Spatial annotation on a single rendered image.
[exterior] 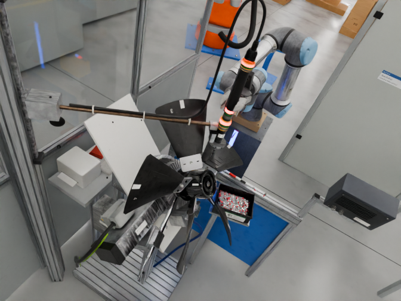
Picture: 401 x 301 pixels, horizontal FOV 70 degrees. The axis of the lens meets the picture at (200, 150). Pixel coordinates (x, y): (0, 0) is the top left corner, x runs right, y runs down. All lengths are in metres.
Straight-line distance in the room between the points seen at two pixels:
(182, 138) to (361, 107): 2.06
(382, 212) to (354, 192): 0.15
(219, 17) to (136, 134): 3.85
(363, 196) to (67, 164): 1.40
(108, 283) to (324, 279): 1.71
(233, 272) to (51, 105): 1.85
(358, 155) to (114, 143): 2.50
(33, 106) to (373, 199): 1.44
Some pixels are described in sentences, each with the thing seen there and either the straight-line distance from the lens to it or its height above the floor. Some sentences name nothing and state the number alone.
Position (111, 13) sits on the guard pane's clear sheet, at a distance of 1.50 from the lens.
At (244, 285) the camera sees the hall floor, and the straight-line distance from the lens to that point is 2.42.
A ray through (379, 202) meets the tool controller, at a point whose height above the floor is 1.24.
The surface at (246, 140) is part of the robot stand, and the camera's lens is 1.88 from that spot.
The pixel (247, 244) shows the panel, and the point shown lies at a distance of 2.16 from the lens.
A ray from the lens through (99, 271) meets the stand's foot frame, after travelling 2.21.
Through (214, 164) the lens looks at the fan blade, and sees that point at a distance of 1.31.
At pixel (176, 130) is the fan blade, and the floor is 1.35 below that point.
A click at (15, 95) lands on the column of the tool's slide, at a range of 1.05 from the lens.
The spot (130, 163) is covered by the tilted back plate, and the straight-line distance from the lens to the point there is 1.25.
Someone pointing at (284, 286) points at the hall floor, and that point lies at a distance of 2.56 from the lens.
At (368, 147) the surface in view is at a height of 0.65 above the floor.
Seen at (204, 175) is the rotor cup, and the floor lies 1.26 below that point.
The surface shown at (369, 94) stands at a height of 1.10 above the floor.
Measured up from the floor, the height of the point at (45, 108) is 1.46.
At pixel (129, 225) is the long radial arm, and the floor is 1.14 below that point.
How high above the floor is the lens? 2.12
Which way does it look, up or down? 44 degrees down
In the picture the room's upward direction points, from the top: 19 degrees clockwise
